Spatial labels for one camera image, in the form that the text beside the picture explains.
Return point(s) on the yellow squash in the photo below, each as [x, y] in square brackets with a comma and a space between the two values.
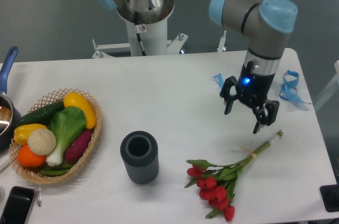
[79, 101]

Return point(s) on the yellow bell pepper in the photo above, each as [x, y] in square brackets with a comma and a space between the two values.
[21, 133]

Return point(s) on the blue ribbon strip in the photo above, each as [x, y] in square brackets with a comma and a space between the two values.
[218, 79]

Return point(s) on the white steamed bun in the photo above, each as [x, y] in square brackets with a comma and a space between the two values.
[41, 141]

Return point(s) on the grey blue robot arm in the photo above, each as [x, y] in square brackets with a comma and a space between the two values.
[267, 23]

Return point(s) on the blue knotted ribbon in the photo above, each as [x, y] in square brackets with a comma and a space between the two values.
[288, 91]

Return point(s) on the black smartphone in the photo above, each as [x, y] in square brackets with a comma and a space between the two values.
[18, 205]

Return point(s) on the green pea pods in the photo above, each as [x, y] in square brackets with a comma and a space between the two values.
[53, 171]

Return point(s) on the dark grey ribbed vase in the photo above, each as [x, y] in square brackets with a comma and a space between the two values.
[139, 152]

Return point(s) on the red tulip bouquet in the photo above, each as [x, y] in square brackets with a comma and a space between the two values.
[217, 182]

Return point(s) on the purple sweet potato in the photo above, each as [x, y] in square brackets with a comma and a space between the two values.
[75, 151]

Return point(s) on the black device at edge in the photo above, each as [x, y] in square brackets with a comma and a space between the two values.
[329, 195]

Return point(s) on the white metal base frame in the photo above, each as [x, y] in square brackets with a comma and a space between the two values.
[173, 47]

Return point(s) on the blue handled saucepan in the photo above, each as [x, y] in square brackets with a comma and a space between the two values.
[9, 114]

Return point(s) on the woven wicker basket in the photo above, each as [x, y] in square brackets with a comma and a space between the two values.
[54, 97]

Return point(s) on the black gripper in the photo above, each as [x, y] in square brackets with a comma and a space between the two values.
[251, 90]

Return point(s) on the orange fruit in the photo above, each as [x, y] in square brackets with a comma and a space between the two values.
[27, 158]

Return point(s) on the clear pen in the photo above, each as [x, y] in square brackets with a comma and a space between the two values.
[39, 197]

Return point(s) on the green bok choy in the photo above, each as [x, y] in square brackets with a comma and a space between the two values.
[66, 125]

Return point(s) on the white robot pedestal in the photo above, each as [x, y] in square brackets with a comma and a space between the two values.
[146, 23]

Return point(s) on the green cucumber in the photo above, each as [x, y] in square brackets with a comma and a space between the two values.
[42, 115]

